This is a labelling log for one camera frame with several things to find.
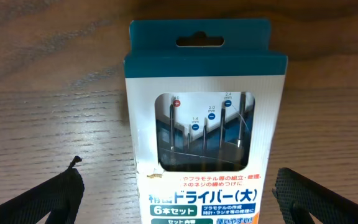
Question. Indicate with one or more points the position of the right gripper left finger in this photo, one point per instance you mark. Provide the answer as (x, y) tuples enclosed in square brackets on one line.
[(58, 199)]

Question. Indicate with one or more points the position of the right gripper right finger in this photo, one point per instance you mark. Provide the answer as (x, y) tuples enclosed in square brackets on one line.
[(301, 200)]

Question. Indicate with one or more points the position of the blue white cardboard box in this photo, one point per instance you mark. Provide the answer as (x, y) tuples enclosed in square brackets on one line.
[(203, 98)]

